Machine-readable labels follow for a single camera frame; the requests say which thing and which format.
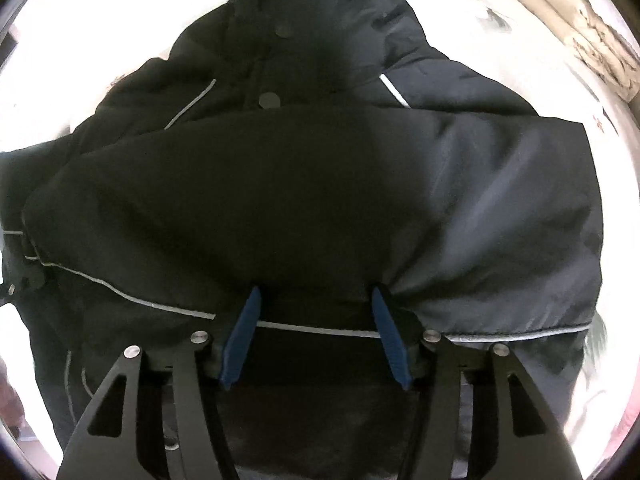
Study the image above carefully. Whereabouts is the floral green bedspread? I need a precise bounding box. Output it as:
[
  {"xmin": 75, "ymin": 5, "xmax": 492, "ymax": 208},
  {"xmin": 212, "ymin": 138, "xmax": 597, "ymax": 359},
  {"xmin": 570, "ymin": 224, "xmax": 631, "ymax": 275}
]
[{"xmin": 1, "ymin": 0, "xmax": 639, "ymax": 477}]

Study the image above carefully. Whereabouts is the black hooded jacket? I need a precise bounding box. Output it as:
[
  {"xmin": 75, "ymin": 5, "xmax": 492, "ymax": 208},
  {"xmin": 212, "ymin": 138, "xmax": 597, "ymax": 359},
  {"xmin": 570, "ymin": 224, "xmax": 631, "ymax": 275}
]
[{"xmin": 1, "ymin": 0, "xmax": 603, "ymax": 479}]

